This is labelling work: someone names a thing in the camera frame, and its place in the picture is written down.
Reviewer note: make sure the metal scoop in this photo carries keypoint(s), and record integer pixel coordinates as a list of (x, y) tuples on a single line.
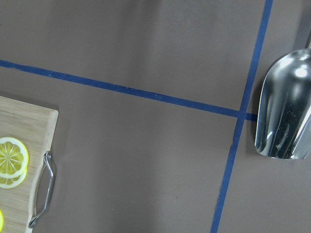
[(283, 128)]

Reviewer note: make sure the lower stacked lemon slice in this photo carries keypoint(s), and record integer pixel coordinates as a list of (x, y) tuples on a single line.
[(9, 183)]

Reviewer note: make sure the wooden cutting board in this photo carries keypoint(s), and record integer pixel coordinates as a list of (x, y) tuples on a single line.
[(34, 126)]

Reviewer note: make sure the single lemon slice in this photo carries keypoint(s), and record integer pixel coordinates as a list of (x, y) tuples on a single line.
[(1, 221)]

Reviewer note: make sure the upper top lemon slice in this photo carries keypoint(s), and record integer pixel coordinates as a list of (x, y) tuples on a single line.
[(14, 157)]

